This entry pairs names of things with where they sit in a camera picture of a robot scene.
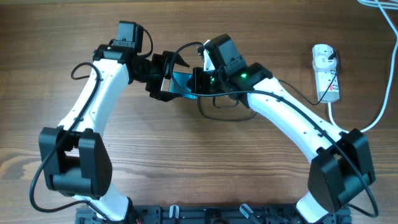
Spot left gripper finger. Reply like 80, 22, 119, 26
158, 91, 181, 102
170, 52, 190, 68

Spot teal Galaxy smartphone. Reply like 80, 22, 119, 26
169, 72, 197, 100

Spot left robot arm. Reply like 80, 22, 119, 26
36, 21, 185, 223

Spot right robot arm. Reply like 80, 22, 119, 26
187, 34, 379, 223

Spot white USB charger plug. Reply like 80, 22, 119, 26
312, 55, 337, 72

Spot white power strip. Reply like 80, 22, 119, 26
312, 44, 340, 103

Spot black right camera cable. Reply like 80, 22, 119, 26
169, 41, 379, 218

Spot black camera cable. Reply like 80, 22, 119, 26
29, 61, 108, 222
169, 41, 379, 218

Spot black left camera cable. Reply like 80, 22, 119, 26
29, 61, 108, 222

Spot white power strip cord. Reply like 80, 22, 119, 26
327, 0, 398, 134

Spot white cables at corner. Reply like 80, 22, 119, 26
356, 0, 398, 11

